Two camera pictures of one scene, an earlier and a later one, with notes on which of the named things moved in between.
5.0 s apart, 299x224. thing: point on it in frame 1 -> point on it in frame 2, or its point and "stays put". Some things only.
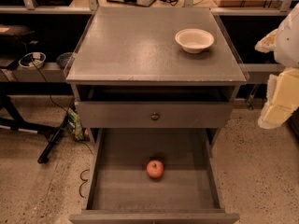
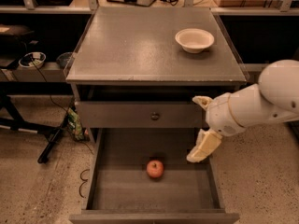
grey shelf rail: x=49 y=72 stays put
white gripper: x=288 y=44 -> x=220 y=115
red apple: x=155 y=169 stays put
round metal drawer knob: x=155 y=117 stays put
